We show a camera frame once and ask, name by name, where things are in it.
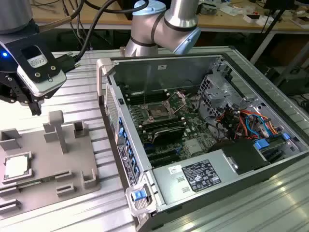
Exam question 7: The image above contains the green motherboard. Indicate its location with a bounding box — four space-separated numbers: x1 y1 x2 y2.
120 83 218 168

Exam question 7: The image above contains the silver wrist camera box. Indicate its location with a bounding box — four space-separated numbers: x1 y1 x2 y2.
16 44 67 98

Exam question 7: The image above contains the open grey PC case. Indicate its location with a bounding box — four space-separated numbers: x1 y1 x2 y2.
96 45 309 231

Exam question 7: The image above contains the blue wire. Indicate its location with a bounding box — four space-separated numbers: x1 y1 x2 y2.
245 114 269 139

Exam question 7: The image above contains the black plastic air shroud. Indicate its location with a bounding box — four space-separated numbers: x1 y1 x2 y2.
209 139 270 176

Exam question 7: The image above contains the beige sleeved cable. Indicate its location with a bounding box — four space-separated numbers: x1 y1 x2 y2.
36 0 85 33

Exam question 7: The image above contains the black computer under desk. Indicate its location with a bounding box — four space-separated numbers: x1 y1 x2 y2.
275 68 309 90

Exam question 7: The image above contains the grey power supply unit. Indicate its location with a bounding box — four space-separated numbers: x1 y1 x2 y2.
152 148 239 206

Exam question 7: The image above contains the blue case latch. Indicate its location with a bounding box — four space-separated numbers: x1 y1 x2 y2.
132 189 148 202

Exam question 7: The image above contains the grey parts rack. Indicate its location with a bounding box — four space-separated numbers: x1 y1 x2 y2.
0 110 101 216

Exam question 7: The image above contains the green RAM stick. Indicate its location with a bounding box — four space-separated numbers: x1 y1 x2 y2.
16 173 70 189

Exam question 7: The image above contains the small white box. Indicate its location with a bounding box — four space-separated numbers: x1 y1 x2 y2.
243 14 267 26

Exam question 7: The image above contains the metal socket cover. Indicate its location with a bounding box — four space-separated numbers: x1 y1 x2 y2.
165 90 188 115

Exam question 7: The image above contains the silver chipset heatsink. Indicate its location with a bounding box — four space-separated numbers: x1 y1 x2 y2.
185 140 203 156

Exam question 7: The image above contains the brown flat tray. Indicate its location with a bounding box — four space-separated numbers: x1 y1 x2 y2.
291 15 309 28

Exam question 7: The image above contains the black expansion slot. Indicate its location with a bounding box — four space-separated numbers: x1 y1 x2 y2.
146 148 181 161
148 154 181 168

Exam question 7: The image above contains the CPU socket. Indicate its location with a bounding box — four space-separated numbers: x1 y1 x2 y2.
147 102 171 120

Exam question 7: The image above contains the silver square CPU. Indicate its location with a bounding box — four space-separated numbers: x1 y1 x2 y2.
4 156 30 180

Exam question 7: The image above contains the black expansion card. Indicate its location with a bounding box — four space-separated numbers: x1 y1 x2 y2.
152 128 186 146

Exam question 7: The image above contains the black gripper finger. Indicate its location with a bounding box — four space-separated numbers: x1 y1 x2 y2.
29 96 44 116

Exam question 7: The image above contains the orange wire bundle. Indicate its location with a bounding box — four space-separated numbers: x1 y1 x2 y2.
238 109 282 136

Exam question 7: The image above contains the perforated metal disk cage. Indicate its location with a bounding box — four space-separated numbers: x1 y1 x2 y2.
197 74 242 119

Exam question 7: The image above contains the black RAM slot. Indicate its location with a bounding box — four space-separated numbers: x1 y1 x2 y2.
139 116 185 128
142 122 186 133
125 94 169 104
124 89 169 97

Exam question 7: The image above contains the black wire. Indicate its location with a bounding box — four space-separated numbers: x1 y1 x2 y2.
207 115 233 144

